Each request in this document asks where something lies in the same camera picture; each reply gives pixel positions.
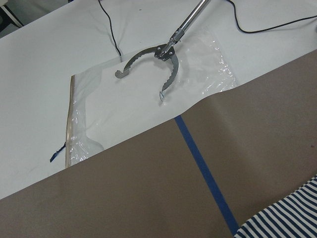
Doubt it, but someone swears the blue tape line lengthwise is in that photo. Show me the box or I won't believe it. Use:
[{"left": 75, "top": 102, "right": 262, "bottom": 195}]
[{"left": 174, "top": 115, "right": 239, "bottom": 236}]

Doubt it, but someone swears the navy white striped polo shirt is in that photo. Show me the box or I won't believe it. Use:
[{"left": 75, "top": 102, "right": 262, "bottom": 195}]
[{"left": 234, "top": 176, "right": 317, "bottom": 238}]

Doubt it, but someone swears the metal reacher grabber tool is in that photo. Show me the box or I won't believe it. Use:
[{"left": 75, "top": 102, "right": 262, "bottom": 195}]
[{"left": 114, "top": 0, "right": 210, "bottom": 101}]

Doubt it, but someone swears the brown paper table cover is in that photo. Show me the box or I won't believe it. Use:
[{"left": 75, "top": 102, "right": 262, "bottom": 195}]
[{"left": 0, "top": 51, "right": 317, "bottom": 238}]

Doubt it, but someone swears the clear plastic bag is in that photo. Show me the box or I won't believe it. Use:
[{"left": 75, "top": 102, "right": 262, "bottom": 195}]
[{"left": 65, "top": 26, "right": 238, "bottom": 167}]

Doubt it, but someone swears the black cable on table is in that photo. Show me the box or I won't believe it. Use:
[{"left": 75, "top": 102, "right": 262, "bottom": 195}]
[{"left": 226, "top": 0, "right": 317, "bottom": 34}]

